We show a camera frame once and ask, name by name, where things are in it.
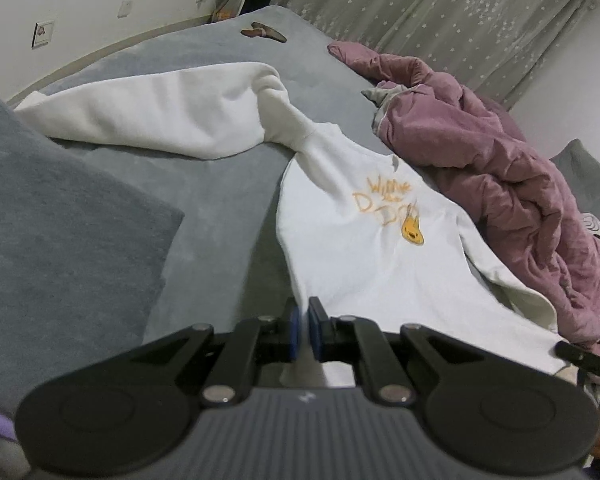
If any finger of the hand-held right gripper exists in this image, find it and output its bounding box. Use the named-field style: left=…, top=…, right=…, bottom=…
left=555, top=341, right=600, bottom=376

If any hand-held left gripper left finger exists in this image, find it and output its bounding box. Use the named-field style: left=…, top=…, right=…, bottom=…
left=112, top=298, right=301, bottom=407

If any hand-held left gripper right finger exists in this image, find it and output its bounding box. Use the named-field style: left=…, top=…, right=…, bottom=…
left=307, top=297, right=486, bottom=406

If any white sweatshirt with orange print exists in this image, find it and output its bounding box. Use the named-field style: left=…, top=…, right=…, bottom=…
left=12, top=60, right=573, bottom=386

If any grey quilted pillow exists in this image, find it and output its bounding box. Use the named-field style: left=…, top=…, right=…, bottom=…
left=550, top=139, right=600, bottom=186

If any pink quilt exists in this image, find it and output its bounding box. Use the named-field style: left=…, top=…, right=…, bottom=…
left=327, top=40, right=600, bottom=361

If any star-print grey curtain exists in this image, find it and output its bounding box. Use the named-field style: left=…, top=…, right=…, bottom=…
left=215, top=0, right=596, bottom=106

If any white plastic bag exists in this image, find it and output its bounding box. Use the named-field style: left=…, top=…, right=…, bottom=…
left=219, top=0, right=252, bottom=20

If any framed white wall socket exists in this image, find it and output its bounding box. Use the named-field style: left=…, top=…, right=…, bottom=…
left=32, top=20, right=56, bottom=48

